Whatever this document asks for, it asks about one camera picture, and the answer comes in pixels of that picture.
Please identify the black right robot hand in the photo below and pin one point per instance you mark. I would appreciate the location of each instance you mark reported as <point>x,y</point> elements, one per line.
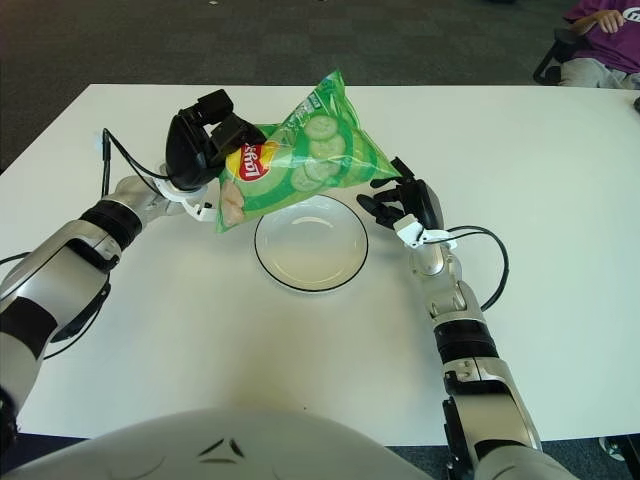
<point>425,202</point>

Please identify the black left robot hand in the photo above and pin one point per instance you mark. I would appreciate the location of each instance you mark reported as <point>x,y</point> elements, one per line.
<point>182,155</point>

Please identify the green potato chips bag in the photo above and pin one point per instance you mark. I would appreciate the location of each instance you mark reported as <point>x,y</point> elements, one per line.
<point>320,150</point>

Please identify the white plate with black rim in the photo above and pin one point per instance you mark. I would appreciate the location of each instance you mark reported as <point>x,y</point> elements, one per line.
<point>310,255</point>

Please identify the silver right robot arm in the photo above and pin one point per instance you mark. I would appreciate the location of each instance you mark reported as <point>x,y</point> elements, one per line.
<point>500,405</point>

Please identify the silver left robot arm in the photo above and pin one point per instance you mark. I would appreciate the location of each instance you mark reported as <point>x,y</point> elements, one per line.
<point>65,270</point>

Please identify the black office chair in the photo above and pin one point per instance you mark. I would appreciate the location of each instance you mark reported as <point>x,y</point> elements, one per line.
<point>545,62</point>

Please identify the small black object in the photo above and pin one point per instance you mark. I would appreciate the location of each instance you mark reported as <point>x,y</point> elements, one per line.
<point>637,102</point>

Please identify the person in purple shirt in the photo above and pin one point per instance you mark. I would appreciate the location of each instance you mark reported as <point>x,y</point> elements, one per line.
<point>610,40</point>

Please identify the silver robot torso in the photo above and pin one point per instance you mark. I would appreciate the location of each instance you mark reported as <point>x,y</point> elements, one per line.
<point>150,450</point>

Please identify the sneaker shoe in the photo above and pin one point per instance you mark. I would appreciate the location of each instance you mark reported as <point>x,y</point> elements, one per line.
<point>611,447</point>

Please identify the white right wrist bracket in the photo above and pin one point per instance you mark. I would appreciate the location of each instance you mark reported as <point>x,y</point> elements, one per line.
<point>407,227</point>

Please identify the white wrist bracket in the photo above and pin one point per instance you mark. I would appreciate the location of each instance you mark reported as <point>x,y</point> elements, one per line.
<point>200,212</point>
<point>407,227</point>

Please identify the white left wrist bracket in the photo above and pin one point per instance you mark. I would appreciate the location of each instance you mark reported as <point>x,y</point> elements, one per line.
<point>200,212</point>

